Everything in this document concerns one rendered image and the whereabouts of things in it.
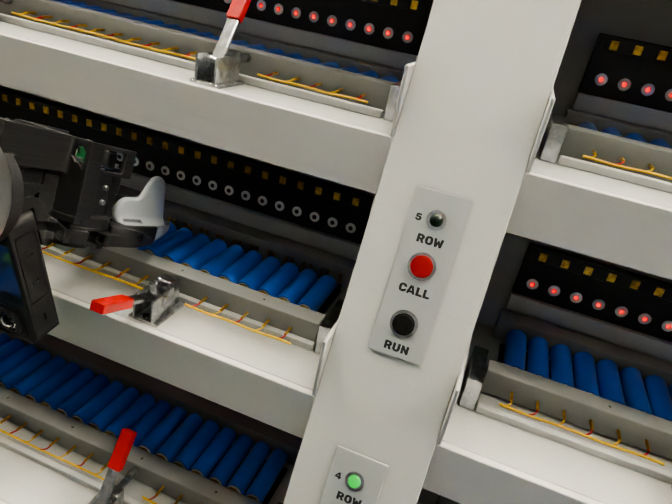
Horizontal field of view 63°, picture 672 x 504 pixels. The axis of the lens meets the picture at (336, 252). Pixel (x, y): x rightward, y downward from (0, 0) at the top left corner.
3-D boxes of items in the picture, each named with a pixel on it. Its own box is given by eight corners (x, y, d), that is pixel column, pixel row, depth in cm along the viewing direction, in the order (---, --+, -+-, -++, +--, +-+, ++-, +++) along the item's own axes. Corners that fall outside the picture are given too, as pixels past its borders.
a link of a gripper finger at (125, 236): (170, 231, 48) (92, 227, 40) (165, 248, 49) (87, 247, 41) (130, 216, 50) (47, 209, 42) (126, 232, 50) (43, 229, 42)
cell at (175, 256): (209, 251, 58) (173, 275, 52) (194, 246, 58) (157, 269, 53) (211, 235, 57) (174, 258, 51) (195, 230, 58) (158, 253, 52)
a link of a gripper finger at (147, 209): (202, 186, 53) (134, 173, 44) (187, 244, 54) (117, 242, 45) (177, 178, 54) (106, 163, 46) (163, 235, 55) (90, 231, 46)
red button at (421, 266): (428, 281, 38) (435, 259, 38) (407, 274, 38) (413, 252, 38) (430, 280, 39) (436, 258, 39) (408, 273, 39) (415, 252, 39)
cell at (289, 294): (316, 287, 55) (290, 317, 49) (299, 281, 56) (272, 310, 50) (319, 271, 54) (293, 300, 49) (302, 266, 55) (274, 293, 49)
